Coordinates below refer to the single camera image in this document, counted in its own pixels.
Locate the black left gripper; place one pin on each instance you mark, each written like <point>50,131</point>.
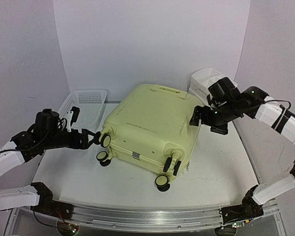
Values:
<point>82,137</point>

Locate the white plastic drawer organizer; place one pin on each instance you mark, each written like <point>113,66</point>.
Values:
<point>202,79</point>

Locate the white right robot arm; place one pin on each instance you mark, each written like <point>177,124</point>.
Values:
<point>266,126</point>

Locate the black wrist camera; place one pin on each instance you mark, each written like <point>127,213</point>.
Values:
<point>222,91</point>
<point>46,121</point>

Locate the pale green hard-shell suitcase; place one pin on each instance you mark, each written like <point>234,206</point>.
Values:
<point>151,129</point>

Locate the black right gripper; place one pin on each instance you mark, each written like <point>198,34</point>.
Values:
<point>200,114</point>

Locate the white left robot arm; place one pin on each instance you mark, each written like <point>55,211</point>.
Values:
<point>25,146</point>

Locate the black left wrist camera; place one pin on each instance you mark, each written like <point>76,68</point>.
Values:
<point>46,121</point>

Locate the white perforated plastic basket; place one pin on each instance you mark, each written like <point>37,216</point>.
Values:
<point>90,102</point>

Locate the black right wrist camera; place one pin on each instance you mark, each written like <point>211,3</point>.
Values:
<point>222,91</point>

